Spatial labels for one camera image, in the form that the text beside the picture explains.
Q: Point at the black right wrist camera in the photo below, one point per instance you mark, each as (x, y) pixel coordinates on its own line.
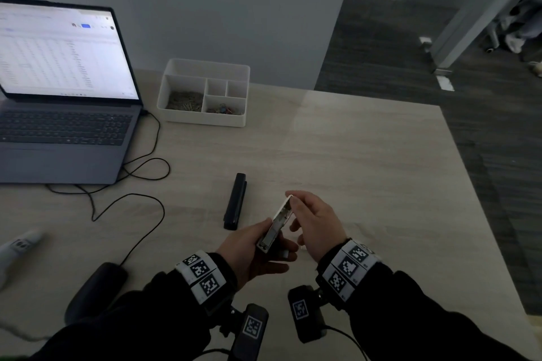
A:
(305, 314)

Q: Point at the right wrist marker band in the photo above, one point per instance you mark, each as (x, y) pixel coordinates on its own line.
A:
(349, 269)

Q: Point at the pile of silver paper clips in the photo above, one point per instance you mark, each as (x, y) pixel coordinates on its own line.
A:
(184, 100)

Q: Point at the white door stop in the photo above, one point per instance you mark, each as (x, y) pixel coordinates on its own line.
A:
(425, 43)

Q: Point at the pile of coloured clips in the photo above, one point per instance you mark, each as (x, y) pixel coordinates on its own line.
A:
(224, 110)

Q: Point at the person's left hand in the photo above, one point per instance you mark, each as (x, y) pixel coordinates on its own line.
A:
(243, 250)

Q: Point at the left wrist marker band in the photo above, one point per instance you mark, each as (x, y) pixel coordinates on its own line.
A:
(202, 276)

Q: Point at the person's right hand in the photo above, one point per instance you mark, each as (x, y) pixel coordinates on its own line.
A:
(319, 225)

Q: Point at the grey door frame post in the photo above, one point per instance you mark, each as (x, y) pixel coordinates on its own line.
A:
(478, 9)

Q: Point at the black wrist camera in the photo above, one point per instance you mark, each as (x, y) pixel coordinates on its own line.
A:
(252, 329)
(305, 314)

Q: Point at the wrist marker band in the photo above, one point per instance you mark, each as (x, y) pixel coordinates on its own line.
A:
(349, 269)
(202, 276)

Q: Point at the white organizer tray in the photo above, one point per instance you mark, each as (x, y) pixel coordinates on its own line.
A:
(203, 69)

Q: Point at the white floor plate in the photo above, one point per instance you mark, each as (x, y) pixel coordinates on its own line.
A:
(445, 83)

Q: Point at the small white red box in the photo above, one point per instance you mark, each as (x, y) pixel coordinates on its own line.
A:
(279, 217)

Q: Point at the person's right forearm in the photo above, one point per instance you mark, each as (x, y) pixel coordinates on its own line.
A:
(423, 322)

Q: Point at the office chair base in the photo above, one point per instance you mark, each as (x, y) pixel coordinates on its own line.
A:
(493, 41)

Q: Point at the person's left forearm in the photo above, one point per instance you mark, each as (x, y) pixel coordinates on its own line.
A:
(148, 322)

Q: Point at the black stapler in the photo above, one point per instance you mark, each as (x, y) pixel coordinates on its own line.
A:
(235, 202)

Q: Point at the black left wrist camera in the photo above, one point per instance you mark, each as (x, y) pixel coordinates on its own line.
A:
(252, 329)

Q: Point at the grey laptop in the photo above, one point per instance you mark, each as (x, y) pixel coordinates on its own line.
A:
(63, 140)

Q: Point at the white controller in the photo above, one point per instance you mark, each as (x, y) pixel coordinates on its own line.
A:
(19, 246)

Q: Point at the black oval pad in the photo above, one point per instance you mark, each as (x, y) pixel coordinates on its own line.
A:
(95, 293)

